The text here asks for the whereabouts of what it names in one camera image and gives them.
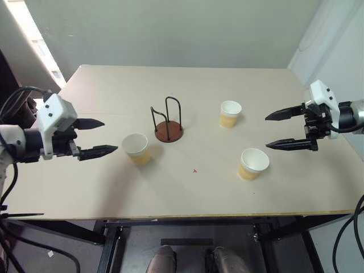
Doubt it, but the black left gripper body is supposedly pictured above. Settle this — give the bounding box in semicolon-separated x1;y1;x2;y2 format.
50;119;83;160

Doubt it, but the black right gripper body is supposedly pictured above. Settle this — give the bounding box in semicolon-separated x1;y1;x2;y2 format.
301;102;333;152

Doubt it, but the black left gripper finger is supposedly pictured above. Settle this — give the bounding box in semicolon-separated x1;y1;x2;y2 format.
76;144;119;162
73;118;106;131

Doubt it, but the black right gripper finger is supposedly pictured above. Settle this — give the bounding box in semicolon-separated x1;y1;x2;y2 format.
264;105;305;122
265;138;313;152

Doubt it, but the yellow paper cup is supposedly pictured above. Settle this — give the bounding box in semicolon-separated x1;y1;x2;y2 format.
237;147;270;181
219;100;243;130
121;133;152;167

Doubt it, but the black zip tie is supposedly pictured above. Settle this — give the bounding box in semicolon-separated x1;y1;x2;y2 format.
0;212;45;220

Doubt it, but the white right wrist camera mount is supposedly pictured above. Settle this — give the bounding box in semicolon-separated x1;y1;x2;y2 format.
304;80;341;140

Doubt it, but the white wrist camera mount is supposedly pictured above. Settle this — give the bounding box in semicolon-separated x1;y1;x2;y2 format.
36;93;78;160
304;80;341;140

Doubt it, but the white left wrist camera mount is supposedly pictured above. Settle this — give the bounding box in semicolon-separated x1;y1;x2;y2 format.
36;93;78;160

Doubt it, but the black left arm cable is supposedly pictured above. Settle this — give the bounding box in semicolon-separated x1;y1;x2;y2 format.
0;86;53;122

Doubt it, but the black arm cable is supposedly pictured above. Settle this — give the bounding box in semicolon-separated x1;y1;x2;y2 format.
332;194;364;273
0;86;53;122

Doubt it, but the brown wire cup holder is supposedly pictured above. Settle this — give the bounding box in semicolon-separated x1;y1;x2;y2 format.
150;96;184;143

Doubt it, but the black metal table frame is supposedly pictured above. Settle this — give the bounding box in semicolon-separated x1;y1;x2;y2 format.
0;213;355;273

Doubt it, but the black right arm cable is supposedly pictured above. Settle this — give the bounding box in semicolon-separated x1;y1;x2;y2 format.
332;194;364;273

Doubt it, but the black floor cable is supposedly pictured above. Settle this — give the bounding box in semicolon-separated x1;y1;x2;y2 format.
0;221;81;273

